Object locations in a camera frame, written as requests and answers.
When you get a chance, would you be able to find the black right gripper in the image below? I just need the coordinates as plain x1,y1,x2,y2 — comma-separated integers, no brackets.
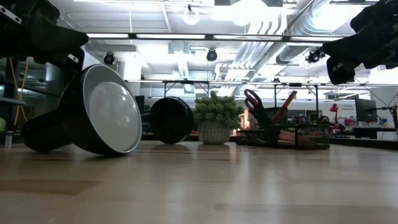
322,0,398,85

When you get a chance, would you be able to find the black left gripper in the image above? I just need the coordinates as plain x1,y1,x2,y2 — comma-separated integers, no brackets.
0,0,90,75

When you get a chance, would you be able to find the black mesh desk organizer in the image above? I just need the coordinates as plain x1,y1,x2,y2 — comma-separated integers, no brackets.
235,107,331,151

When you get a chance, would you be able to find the dark office desk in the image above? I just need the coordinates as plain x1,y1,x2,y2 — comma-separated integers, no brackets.
351,126,398,140

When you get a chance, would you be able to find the black track spotlight cluster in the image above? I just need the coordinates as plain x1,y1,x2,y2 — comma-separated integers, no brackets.
305,46,326,65

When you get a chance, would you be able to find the long ceiling light strip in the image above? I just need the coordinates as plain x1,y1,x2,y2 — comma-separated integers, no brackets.
86,32,346,44

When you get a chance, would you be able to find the red desk lamp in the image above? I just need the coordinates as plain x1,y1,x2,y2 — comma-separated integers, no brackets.
329,103,340,124

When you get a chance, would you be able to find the black computer monitor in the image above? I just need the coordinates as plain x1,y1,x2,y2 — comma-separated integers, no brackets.
134,95,146,114
354,98,379,123

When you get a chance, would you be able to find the dark metal shelving rack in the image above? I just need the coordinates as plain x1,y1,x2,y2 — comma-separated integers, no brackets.
0,57,63,147

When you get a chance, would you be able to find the black desk lamp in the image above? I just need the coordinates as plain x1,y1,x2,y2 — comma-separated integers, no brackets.
20,63,195,157

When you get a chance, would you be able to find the white globe ceiling lamp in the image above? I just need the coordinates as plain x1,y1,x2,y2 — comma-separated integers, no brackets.
182,8,200,26

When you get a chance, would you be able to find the green succulent in patterned pot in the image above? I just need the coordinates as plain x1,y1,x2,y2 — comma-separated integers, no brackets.
192,90,246,146

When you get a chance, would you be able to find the silver ventilation duct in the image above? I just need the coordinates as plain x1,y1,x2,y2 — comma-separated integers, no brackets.
257,0,335,65

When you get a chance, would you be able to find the yellow cable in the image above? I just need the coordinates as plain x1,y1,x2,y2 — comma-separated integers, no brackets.
9,57,29,124
11,60,29,134

